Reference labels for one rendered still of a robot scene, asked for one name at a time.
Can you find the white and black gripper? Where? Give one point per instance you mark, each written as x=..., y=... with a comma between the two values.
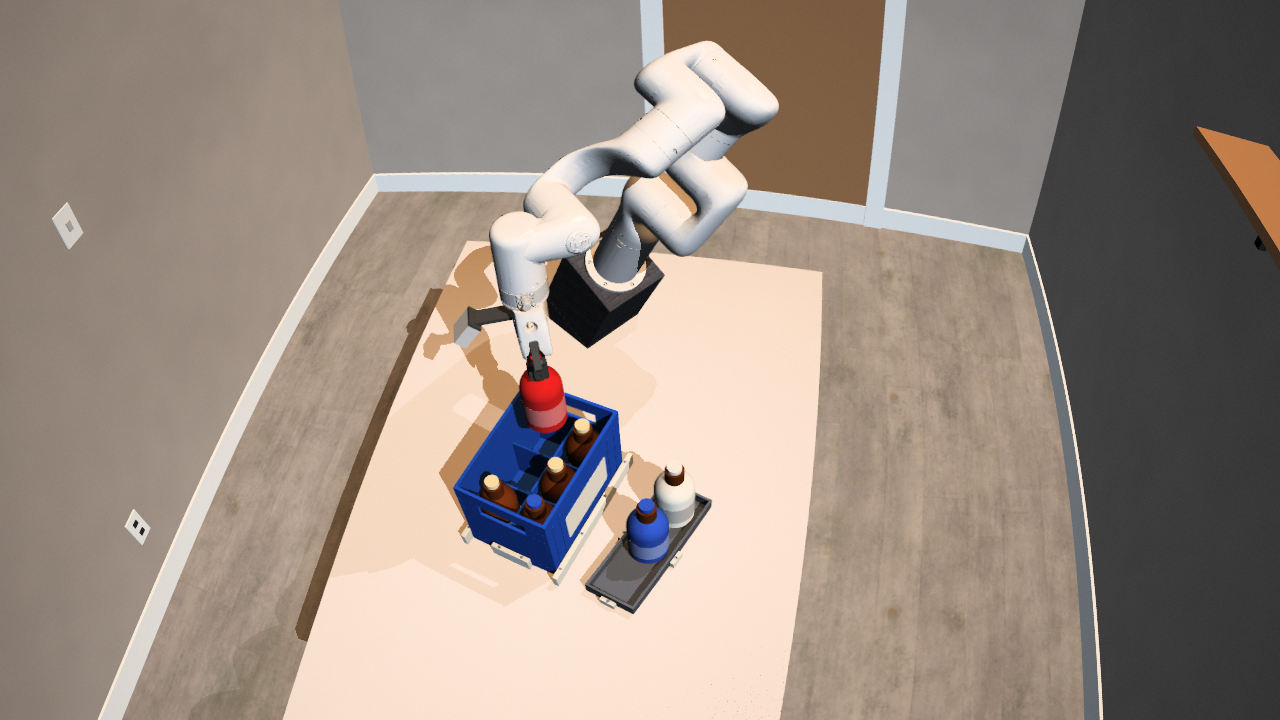
x=523, y=322

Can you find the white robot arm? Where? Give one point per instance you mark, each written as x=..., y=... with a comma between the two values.
x=685, y=110

